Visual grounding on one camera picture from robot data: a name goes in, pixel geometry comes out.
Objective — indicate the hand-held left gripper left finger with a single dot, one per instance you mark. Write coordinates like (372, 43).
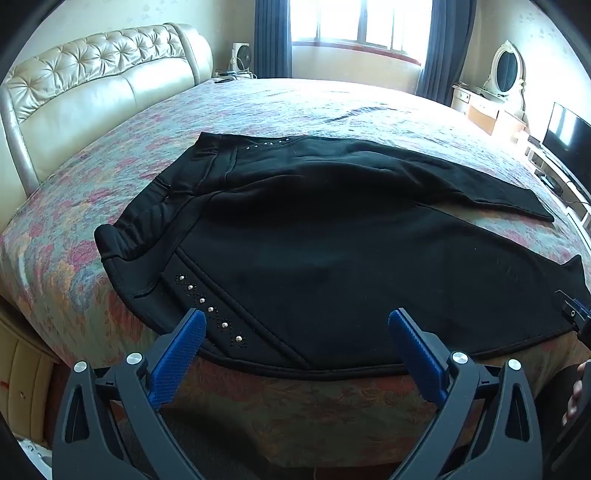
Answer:
(182, 357)

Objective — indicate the white box fan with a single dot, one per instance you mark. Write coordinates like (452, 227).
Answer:
(241, 59)

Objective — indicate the black pants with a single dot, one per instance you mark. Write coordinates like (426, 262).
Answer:
(300, 240)

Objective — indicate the oval vanity mirror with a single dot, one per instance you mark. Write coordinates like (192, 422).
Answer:
(508, 69)

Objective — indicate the bed with floral cover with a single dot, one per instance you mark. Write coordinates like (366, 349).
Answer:
(323, 99)

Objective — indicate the cream bedside cabinet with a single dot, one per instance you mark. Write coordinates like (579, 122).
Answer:
(23, 383)

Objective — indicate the white dressing table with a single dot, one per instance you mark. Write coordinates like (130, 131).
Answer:
(485, 113)

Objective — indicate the cream tufted leather headboard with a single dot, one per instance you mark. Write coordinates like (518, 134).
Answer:
(92, 92)

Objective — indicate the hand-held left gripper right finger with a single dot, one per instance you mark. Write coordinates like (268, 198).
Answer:
(415, 357)

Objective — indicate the window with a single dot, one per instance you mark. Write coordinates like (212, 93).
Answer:
(360, 23)

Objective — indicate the white television stand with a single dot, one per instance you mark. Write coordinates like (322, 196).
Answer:
(554, 177)

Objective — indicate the blue curtain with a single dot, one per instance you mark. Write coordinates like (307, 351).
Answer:
(272, 37)
(445, 50)

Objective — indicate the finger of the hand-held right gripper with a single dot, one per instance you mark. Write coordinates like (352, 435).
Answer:
(571, 308)

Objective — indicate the black flat television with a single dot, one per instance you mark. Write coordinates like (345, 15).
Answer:
(568, 143)

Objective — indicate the person's right hand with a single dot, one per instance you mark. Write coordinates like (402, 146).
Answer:
(575, 397)

